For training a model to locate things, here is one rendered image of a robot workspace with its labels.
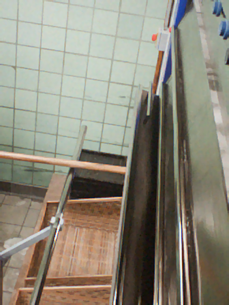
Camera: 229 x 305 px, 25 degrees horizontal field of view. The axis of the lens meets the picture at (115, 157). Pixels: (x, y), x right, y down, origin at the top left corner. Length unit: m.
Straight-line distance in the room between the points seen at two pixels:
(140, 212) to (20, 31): 1.96
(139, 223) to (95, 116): 1.97
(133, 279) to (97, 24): 2.09
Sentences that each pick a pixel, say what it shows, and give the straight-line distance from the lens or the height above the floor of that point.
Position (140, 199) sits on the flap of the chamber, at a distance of 1.61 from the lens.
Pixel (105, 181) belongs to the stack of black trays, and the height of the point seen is 0.84.
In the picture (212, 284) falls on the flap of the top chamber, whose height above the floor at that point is 1.78.
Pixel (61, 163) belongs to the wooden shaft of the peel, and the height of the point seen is 1.20.
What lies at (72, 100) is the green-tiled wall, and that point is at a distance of 3.39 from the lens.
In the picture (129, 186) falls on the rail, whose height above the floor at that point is 1.44.
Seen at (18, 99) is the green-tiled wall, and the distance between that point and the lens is 3.47.
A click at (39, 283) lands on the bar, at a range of 1.63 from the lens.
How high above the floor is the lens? 2.38
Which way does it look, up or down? 32 degrees down
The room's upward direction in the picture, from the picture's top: 9 degrees clockwise
